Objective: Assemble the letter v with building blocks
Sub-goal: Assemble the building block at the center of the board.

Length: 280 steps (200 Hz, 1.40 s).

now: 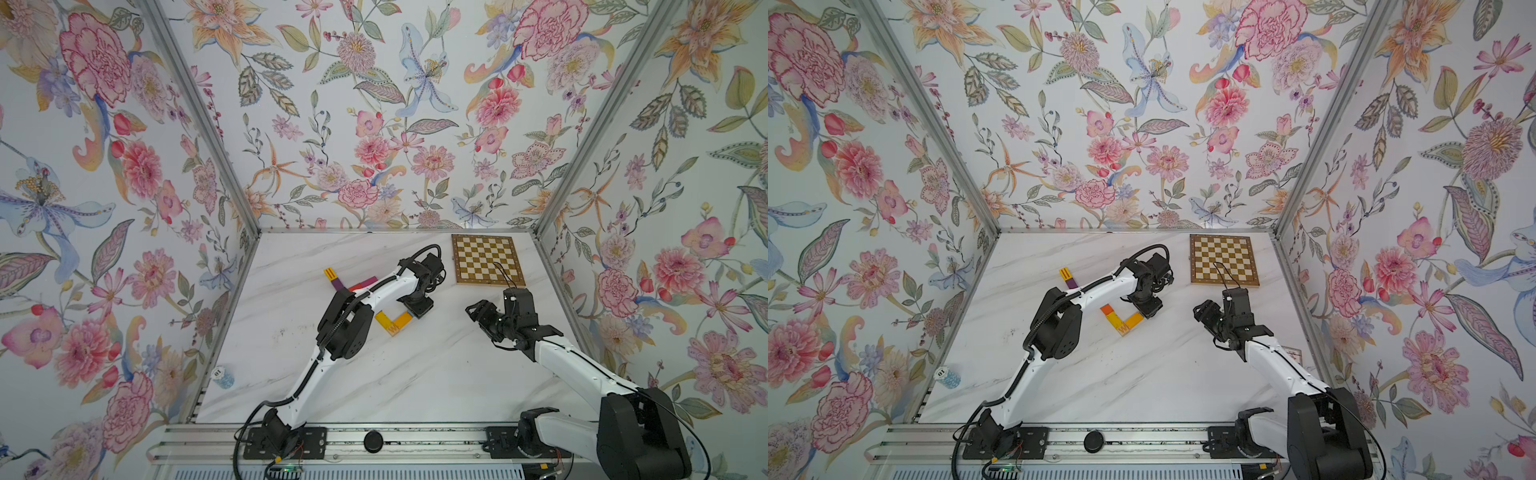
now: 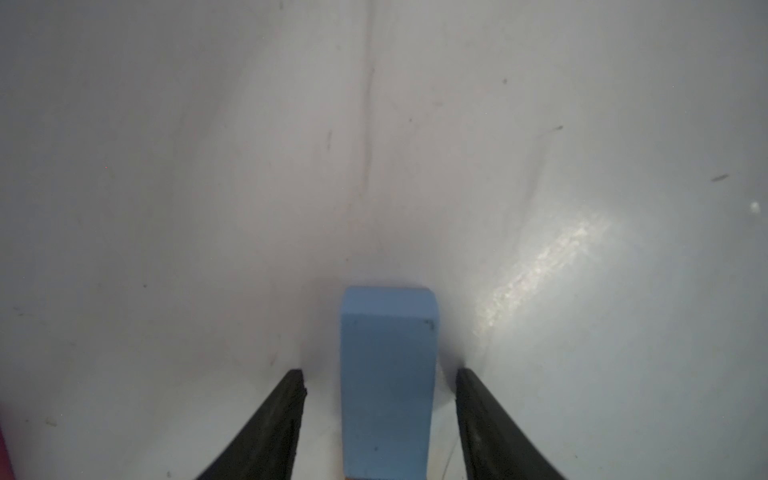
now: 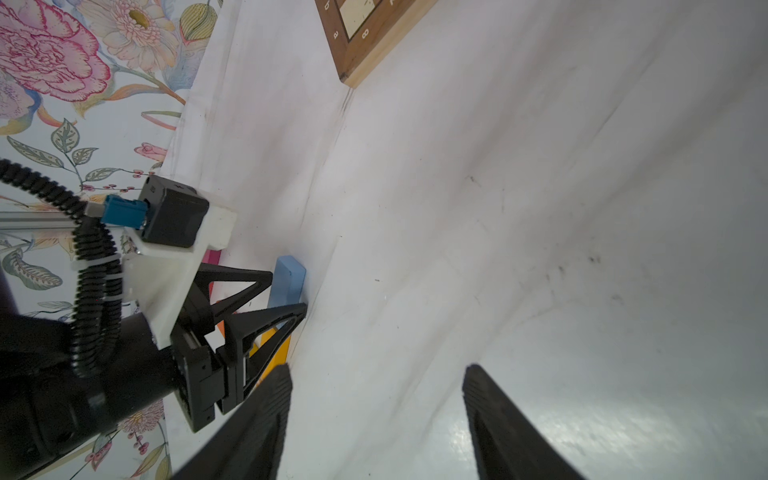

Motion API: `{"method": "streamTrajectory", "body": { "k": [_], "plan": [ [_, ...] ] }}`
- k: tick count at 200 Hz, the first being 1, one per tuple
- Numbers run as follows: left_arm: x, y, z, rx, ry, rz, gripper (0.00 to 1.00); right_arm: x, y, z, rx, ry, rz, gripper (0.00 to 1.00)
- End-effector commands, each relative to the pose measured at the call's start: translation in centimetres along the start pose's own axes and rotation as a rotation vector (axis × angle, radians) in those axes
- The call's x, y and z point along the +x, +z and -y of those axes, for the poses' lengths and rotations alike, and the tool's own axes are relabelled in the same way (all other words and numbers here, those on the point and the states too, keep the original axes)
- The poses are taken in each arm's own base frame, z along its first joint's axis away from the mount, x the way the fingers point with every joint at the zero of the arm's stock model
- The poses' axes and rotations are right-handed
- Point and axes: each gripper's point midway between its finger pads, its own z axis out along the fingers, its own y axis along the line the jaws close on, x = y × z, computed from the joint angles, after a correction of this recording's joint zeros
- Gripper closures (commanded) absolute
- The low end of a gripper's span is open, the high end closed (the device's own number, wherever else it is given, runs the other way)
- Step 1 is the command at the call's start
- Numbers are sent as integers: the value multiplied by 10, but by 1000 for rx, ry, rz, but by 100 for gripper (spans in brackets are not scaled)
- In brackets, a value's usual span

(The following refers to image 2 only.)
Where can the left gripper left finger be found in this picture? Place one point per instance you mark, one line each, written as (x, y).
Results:
(265, 448)

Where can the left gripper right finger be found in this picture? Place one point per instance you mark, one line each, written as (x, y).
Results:
(493, 446)

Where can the light blue rectangular block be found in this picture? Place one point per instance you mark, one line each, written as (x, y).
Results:
(388, 360)

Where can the magenta rectangular block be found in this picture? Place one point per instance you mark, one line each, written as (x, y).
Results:
(6, 468)

